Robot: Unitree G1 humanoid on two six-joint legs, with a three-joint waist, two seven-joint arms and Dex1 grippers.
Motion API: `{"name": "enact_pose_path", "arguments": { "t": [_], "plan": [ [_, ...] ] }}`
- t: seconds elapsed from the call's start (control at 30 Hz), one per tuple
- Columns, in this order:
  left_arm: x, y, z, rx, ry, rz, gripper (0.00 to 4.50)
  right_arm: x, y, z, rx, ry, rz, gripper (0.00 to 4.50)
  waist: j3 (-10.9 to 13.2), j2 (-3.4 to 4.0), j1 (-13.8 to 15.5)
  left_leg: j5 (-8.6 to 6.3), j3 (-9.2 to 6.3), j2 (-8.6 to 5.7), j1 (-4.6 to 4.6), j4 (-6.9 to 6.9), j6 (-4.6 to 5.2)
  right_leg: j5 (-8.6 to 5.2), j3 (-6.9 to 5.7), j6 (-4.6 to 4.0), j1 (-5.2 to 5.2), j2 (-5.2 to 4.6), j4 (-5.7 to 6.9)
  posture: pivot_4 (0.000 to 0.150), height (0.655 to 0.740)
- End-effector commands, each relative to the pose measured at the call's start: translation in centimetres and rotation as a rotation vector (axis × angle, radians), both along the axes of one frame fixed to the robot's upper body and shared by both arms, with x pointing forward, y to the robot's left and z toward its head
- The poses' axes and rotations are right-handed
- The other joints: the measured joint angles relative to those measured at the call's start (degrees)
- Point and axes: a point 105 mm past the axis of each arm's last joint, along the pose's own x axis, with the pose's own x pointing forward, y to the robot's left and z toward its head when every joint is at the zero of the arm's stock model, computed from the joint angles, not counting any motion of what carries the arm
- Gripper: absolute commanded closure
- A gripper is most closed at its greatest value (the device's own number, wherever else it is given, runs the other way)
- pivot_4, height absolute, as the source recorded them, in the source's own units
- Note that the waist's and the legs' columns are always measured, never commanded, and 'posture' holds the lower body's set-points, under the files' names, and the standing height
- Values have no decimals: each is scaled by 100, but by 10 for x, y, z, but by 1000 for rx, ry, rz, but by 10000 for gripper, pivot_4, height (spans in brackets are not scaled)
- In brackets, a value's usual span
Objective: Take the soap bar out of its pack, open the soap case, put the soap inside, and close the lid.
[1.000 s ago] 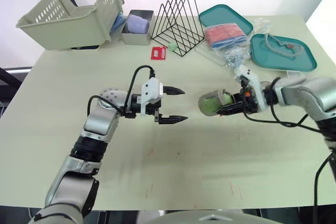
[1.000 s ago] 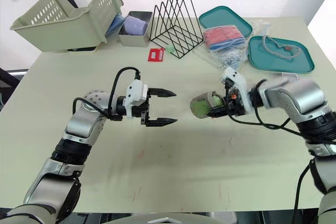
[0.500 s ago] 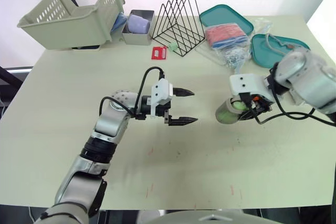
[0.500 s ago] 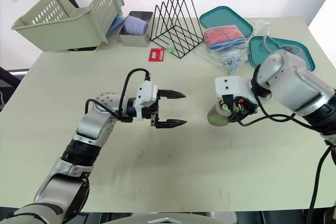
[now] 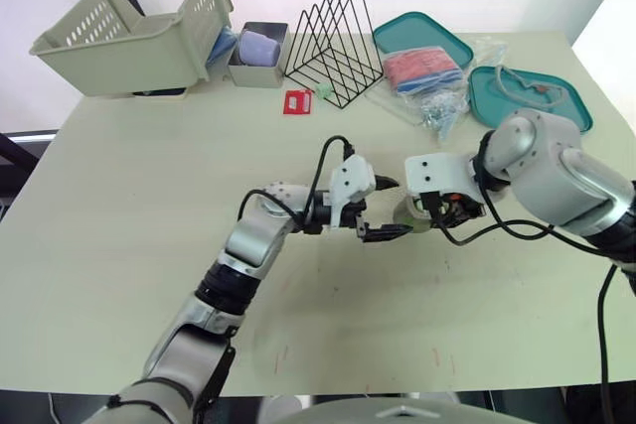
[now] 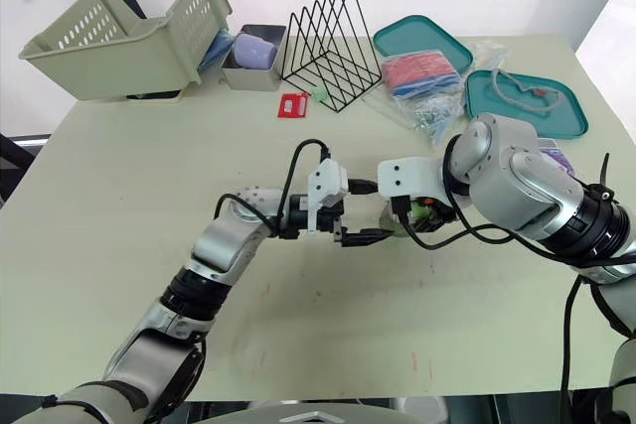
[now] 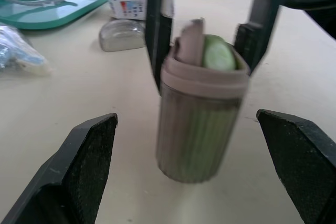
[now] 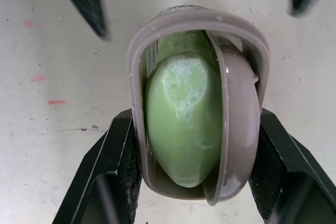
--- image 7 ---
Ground green soap bar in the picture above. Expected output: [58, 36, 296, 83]
[201, 34, 238, 71]

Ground black cable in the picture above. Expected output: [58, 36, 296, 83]
[282, 0, 336, 13]

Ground grey ribbed soap case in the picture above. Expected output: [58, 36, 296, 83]
[155, 18, 249, 184]

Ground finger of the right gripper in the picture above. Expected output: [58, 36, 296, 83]
[145, 0, 175, 97]

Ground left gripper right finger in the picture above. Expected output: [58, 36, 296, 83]
[256, 109, 336, 224]

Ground white cardboard soap pack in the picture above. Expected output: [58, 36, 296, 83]
[99, 0, 149, 22]

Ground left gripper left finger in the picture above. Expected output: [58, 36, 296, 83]
[0, 112, 119, 224]

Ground clear plastic bag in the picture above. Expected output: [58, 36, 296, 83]
[0, 24, 56, 78]

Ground green plastic tray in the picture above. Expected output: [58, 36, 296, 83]
[0, 0, 111, 31]

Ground clear plastic soap case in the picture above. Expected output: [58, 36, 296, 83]
[99, 19, 146, 52]

